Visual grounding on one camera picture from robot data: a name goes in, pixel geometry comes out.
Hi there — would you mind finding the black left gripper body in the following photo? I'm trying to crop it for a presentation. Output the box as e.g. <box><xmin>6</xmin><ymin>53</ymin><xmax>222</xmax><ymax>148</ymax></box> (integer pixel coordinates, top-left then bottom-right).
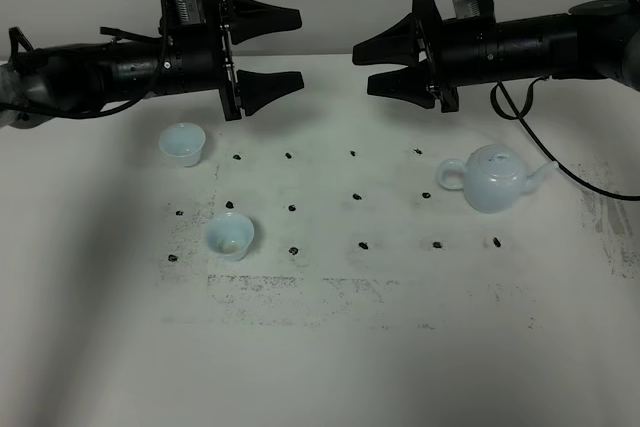
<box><xmin>167</xmin><ymin>0</ymin><xmax>242</xmax><ymax>121</ymax></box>

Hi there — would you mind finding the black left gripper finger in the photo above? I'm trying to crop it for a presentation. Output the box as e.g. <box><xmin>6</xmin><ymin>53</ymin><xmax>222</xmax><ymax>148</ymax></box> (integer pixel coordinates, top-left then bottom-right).
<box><xmin>237</xmin><ymin>70</ymin><xmax>304</xmax><ymax>116</ymax></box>
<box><xmin>227</xmin><ymin>0</ymin><xmax>302</xmax><ymax>45</ymax></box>

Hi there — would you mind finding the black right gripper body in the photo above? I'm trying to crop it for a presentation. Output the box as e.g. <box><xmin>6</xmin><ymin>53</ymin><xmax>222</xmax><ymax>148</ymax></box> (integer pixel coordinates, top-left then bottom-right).
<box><xmin>412</xmin><ymin>0</ymin><xmax>497</xmax><ymax>113</ymax></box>

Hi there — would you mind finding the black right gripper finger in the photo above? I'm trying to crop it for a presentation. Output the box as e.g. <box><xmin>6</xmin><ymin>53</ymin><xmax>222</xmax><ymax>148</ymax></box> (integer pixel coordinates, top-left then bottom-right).
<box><xmin>352</xmin><ymin>13</ymin><xmax>424</xmax><ymax>67</ymax></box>
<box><xmin>367</xmin><ymin>67</ymin><xmax>434</xmax><ymax>108</ymax></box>

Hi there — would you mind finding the pale blue porcelain teapot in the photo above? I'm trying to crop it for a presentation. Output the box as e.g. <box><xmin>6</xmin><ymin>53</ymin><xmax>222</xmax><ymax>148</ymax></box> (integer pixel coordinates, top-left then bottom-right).
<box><xmin>436</xmin><ymin>144</ymin><xmax>559</xmax><ymax>214</ymax></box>

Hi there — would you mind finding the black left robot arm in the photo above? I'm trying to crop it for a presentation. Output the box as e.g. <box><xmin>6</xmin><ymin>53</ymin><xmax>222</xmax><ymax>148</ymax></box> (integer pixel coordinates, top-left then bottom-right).
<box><xmin>1</xmin><ymin>0</ymin><xmax>304</xmax><ymax>129</ymax></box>

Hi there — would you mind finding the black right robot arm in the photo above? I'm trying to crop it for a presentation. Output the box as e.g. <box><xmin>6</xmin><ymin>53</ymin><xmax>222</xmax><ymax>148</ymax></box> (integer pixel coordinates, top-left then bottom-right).
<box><xmin>352</xmin><ymin>0</ymin><xmax>639</xmax><ymax>113</ymax></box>

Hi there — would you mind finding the far pale blue teacup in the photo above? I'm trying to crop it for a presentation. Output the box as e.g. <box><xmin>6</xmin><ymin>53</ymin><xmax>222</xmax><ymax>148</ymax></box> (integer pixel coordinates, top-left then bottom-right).
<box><xmin>158</xmin><ymin>123</ymin><xmax>206</xmax><ymax>167</ymax></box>

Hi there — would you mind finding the pale blue teacup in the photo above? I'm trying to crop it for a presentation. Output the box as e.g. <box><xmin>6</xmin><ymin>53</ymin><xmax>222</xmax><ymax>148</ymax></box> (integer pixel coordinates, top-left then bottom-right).
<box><xmin>158</xmin><ymin>123</ymin><xmax>206</xmax><ymax>167</ymax></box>
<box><xmin>204</xmin><ymin>212</ymin><xmax>255</xmax><ymax>262</ymax></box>

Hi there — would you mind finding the near pale blue teacup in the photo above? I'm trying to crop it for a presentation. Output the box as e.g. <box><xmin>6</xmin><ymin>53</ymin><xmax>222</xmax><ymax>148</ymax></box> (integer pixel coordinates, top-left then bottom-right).
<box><xmin>204</xmin><ymin>212</ymin><xmax>255</xmax><ymax>262</ymax></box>

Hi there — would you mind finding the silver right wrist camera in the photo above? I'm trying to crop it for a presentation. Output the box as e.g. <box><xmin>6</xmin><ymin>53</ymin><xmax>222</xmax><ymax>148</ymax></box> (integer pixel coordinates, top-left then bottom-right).
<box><xmin>452</xmin><ymin>0</ymin><xmax>495</xmax><ymax>21</ymax></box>

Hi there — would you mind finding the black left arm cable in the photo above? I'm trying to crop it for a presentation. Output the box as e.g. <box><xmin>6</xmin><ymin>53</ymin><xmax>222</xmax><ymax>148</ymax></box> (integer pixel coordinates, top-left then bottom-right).
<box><xmin>0</xmin><ymin>0</ymin><xmax>174</xmax><ymax>121</ymax></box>

